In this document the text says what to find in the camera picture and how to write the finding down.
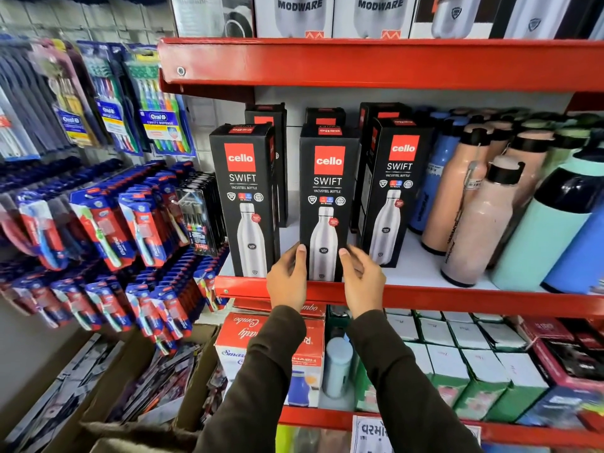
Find person's left hand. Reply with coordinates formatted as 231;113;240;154
266;243;308;313

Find person's right hand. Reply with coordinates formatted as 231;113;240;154
339;245;387;319

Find black steel bottle box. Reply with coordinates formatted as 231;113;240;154
299;124;362;283

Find person's left forearm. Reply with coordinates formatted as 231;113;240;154
193;305;308;453

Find person's right forearm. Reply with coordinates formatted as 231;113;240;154
348;310;483;453

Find dark green box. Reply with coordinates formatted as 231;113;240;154
325;305;353;341

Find flat red box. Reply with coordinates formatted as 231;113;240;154
233;298;327;320

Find row of black bottle boxes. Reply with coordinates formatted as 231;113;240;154
210;102;434;278

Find pale blue bottle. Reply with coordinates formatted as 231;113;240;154
322;337;354;400

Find red and white combo box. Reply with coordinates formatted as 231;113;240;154
214;311;326;409

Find stack of black toothbrush packs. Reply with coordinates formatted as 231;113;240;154
176;171;228;258

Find red metal shelf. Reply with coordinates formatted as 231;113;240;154
214;275;604;319
158;38;604;93
277;406;604;450

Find beige bottle with black cap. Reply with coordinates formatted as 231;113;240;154
500;129;556;209
441;155;526;288
421;124;492;256

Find blue bottle with black cap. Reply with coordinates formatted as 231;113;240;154
409;116;469;236

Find stack of green white boxes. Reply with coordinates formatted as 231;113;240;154
353;308;551;423

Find white printed paper label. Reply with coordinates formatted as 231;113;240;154
350;414;482;453

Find yellow green packet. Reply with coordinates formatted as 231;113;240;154
275;424;353;453

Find pile of packs in carton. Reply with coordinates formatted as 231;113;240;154
5;332;227;444

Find rack of red blue toothbrush packs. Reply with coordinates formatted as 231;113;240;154
0;157;230;356

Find mint bottle with navy band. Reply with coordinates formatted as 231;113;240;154
490;148;604;292

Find brown cardboard box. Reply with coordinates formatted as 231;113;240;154
0;324;222;453

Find sky blue bottle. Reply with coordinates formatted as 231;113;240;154
541;216;604;296

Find maroon gift box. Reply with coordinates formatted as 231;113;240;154
516;316;604;431

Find white box with grey bottle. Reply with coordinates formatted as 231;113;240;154
332;0;419;40
253;0;335;39

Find pale green bottle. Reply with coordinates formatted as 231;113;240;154
540;127;591;181

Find hanging toothbrush multipacks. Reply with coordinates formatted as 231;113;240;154
0;36;197;162

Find grey box with dark picture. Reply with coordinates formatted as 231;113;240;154
169;0;256;38

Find black white box with flask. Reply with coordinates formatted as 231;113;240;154
490;0;604;40
409;0;502;40

